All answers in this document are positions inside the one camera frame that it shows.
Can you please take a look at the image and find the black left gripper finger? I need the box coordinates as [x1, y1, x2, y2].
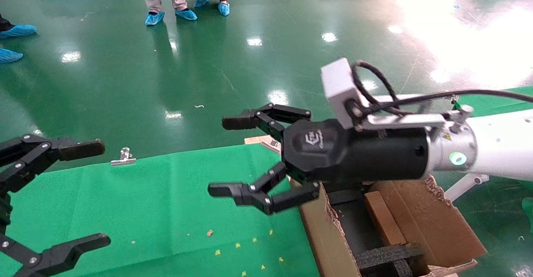
[0, 135, 106, 194]
[0, 235, 112, 277]

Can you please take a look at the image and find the green fabric piece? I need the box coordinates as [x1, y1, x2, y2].
[521, 197, 533, 232]

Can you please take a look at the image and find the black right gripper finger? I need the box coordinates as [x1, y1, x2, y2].
[222, 103, 312, 142]
[207, 162, 321, 216]

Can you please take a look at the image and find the large green table cloth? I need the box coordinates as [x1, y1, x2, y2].
[0, 143, 321, 277]

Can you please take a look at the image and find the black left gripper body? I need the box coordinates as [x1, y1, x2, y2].
[0, 194, 12, 234]

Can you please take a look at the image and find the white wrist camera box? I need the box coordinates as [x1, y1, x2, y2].
[321, 57, 449, 130]

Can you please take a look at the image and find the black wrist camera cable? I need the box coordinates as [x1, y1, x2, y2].
[351, 60, 533, 121]

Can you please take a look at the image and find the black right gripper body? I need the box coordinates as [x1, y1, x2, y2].
[282, 119, 429, 184]

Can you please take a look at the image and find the white table leg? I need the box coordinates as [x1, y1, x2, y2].
[443, 173, 490, 202]

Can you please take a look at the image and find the person in black trousers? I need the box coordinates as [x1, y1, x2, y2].
[0, 15, 37, 64]

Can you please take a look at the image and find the large open cardboard carton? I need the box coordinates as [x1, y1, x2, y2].
[298, 175, 488, 277]

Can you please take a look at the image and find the taped brown cardboard box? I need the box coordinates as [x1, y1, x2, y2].
[364, 191, 407, 246]

